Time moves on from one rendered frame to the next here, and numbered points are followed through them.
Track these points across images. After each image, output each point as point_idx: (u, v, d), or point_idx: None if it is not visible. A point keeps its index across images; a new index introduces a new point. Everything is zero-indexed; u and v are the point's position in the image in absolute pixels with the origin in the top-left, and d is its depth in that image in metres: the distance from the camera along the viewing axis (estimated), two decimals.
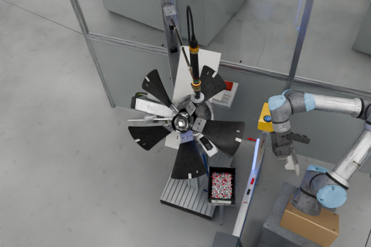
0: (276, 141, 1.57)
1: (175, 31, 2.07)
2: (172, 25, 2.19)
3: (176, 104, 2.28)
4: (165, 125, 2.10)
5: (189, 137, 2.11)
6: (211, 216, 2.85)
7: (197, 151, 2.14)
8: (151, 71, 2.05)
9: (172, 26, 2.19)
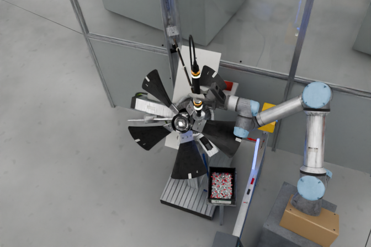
0: (220, 103, 1.84)
1: (178, 50, 2.19)
2: (174, 43, 2.31)
3: (176, 104, 2.28)
4: (165, 125, 2.10)
5: (189, 137, 2.11)
6: (211, 216, 2.85)
7: (197, 151, 2.14)
8: (151, 71, 2.05)
9: (174, 46, 2.31)
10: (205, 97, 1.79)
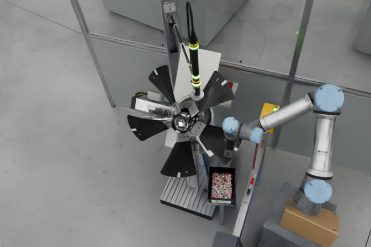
0: None
1: (175, 28, 2.05)
2: (171, 22, 2.17)
3: None
4: (165, 121, 2.09)
5: (185, 137, 2.12)
6: (211, 216, 2.85)
7: (190, 152, 2.15)
8: (162, 66, 2.02)
9: (171, 23, 2.17)
10: (235, 144, 1.91)
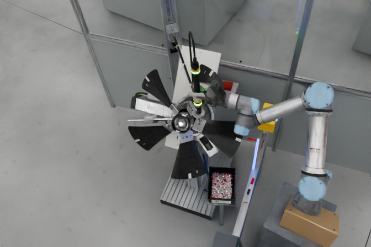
0: (220, 101, 1.82)
1: (178, 48, 2.17)
2: (174, 41, 2.30)
3: (176, 104, 2.28)
4: (173, 106, 2.06)
5: (171, 128, 2.14)
6: (211, 216, 2.85)
7: (162, 138, 2.20)
8: (220, 79, 1.92)
9: (174, 43, 2.29)
10: (205, 95, 1.77)
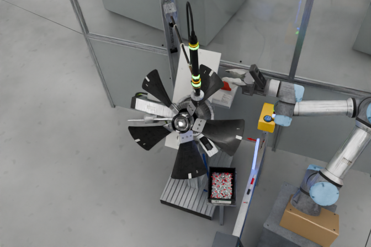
0: (258, 89, 1.65)
1: (175, 28, 2.05)
2: (171, 22, 2.17)
3: (176, 104, 2.28)
4: (173, 106, 2.06)
5: (171, 128, 2.14)
6: (211, 216, 2.85)
7: (162, 138, 2.20)
8: (220, 79, 1.92)
9: (171, 23, 2.17)
10: (242, 81, 1.60)
